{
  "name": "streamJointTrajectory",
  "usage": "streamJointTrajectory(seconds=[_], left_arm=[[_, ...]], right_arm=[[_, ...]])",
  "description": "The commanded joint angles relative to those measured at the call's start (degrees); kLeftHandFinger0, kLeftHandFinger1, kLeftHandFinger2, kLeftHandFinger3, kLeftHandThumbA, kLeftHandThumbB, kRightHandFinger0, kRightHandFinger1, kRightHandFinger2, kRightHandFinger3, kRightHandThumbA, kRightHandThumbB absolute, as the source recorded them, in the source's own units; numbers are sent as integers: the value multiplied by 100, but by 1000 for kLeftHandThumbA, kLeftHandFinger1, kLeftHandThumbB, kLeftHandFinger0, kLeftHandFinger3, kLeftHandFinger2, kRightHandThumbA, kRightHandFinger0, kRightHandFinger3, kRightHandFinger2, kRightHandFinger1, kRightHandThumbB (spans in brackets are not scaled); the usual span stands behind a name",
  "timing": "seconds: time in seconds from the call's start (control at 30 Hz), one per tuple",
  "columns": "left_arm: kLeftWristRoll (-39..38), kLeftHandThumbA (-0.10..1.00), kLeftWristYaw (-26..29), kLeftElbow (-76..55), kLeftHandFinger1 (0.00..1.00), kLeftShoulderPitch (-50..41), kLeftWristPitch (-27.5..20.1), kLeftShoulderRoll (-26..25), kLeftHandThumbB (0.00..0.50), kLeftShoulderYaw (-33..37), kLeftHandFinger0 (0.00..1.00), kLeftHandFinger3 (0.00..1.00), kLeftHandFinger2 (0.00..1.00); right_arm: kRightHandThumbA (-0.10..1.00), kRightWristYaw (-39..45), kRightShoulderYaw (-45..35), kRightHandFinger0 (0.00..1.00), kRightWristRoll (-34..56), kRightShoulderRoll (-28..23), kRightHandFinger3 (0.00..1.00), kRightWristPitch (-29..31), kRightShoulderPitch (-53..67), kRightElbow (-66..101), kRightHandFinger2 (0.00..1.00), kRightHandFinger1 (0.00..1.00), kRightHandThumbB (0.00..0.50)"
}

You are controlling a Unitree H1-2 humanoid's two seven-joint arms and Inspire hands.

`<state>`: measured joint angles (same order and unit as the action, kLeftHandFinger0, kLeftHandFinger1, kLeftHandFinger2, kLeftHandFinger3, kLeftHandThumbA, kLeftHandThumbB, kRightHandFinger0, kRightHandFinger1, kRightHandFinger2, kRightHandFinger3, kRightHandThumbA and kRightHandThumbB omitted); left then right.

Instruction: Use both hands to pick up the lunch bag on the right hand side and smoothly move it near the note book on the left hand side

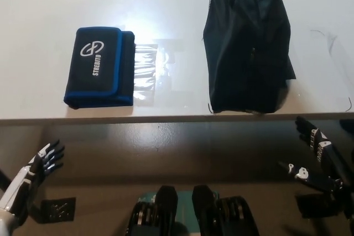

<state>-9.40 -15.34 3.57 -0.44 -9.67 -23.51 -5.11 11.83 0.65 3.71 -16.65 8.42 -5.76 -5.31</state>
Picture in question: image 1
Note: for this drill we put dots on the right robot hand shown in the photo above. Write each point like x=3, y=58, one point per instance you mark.
x=330, y=175

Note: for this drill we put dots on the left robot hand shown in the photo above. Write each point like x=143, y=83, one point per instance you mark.
x=27, y=175

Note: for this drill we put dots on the right black ribbed robot body block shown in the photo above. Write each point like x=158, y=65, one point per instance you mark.
x=210, y=214

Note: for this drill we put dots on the black ribbed robot body block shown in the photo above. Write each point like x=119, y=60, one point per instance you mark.
x=163, y=214
x=210, y=214

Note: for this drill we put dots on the black blue-trimmed Strebito notebook case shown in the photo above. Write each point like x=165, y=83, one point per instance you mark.
x=94, y=67

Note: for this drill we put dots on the short black thread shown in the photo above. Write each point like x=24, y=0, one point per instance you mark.
x=209, y=109

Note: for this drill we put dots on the left black ribbed robot body block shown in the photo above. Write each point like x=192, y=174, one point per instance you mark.
x=163, y=214

